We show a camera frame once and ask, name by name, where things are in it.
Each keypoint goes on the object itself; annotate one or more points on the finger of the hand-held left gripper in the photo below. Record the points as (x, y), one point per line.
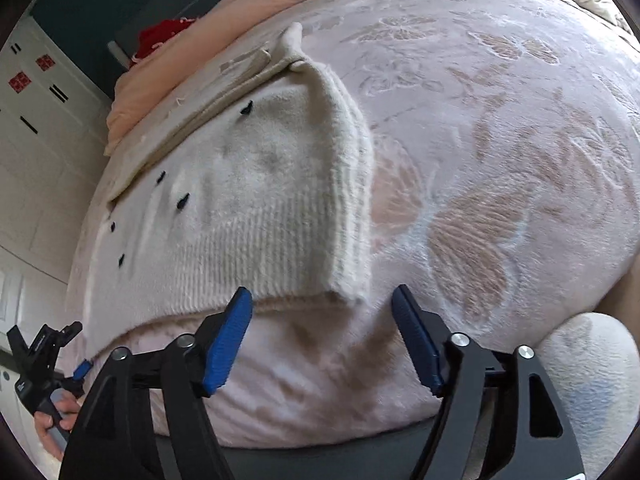
(83, 369)
(62, 336)

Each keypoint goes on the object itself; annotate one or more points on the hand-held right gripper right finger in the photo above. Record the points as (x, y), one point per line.
(415, 335)

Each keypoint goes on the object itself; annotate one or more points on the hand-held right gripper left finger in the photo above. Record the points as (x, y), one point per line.
(227, 345)

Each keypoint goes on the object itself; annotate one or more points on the cream knit sweater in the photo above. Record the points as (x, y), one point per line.
(250, 210)

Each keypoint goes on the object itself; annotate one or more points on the person's left hand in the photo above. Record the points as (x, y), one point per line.
(50, 435)

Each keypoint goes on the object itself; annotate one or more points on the person's fleece-clad leg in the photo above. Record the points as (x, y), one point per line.
(590, 385)

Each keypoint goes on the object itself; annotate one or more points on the pink butterfly blanket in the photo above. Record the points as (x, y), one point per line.
(500, 160)

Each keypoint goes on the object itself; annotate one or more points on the white wardrobe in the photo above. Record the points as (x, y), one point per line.
(50, 135)

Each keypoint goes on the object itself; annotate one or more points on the red paper cutout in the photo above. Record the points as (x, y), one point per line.
(45, 62)
(19, 81)

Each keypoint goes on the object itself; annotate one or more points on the peach duvet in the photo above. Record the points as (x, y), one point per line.
(200, 45)

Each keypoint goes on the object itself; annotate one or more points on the red pillow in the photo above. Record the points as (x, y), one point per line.
(160, 37)

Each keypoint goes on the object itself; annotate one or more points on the teal padded headboard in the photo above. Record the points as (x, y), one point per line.
(75, 5)

